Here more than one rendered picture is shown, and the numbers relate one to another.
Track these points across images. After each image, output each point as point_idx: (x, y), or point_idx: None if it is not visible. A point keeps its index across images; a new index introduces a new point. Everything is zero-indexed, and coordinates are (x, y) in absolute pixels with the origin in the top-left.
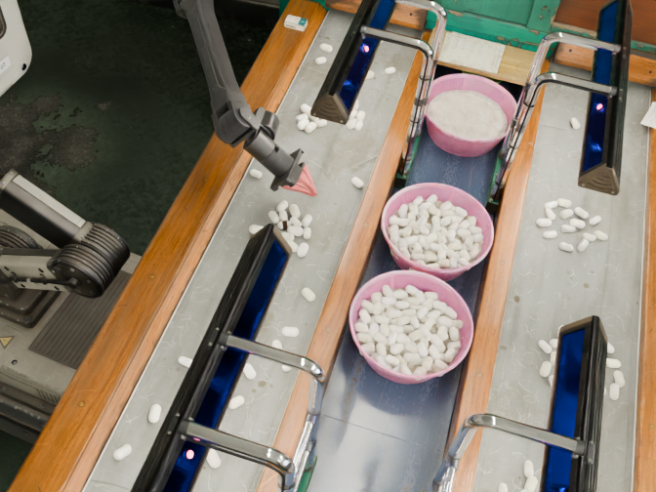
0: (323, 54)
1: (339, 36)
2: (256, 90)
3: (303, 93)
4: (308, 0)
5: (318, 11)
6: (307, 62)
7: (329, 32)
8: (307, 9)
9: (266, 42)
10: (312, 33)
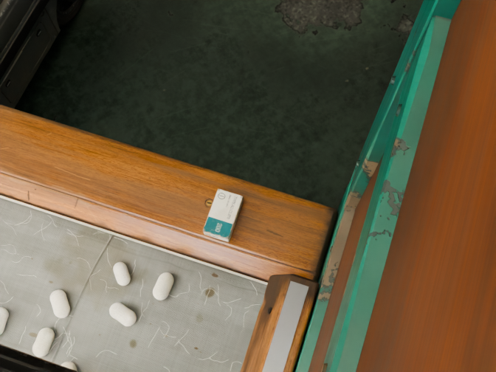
0: (153, 282)
1: (217, 319)
2: (15, 142)
3: (28, 238)
4: (322, 246)
5: (287, 269)
6: (123, 248)
7: (229, 297)
8: (287, 242)
9: (164, 159)
10: (215, 257)
